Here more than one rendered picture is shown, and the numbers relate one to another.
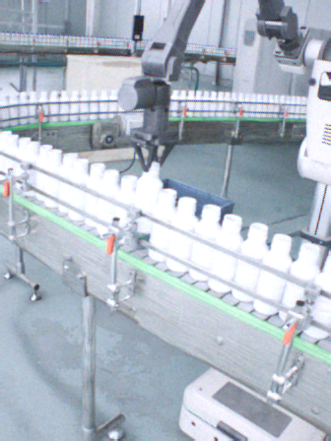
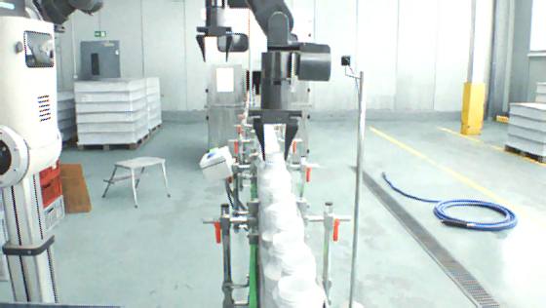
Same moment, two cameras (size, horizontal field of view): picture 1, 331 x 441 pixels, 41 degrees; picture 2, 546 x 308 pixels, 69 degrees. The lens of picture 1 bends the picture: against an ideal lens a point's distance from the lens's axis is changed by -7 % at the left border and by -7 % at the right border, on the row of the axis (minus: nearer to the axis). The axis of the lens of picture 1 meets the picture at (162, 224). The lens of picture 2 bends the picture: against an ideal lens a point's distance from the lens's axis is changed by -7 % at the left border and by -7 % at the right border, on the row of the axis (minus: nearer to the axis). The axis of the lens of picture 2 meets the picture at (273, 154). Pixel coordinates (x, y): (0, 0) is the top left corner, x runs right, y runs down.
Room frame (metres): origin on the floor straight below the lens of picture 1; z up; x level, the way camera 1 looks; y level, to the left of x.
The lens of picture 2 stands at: (1.54, 0.63, 1.38)
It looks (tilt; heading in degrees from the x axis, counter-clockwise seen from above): 12 degrees down; 229
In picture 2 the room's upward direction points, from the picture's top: straight up
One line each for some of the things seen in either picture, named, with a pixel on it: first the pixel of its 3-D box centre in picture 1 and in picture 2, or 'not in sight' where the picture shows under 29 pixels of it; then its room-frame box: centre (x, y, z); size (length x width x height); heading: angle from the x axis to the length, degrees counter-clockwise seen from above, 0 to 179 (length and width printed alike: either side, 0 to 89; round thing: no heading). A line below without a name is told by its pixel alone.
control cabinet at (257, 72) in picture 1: (262, 81); not in sight; (7.24, -1.33, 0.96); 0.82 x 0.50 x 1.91; 124
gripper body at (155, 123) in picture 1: (156, 121); (275, 98); (1.02, 0.04, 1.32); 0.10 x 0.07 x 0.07; 142
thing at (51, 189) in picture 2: not in sight; (26, 192); (0.98, -3.31, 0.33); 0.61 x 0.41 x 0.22; 55
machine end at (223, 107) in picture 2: not in sight; (257, 89); (-2.36, -4.24, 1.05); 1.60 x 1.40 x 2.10; 52
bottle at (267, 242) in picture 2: (97, 195); (281, 256); (1.13, 0.18, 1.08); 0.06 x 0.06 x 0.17
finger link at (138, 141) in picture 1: (151, 152); (278, 135); (1.01, 0.04, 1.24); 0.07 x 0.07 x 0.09; 52
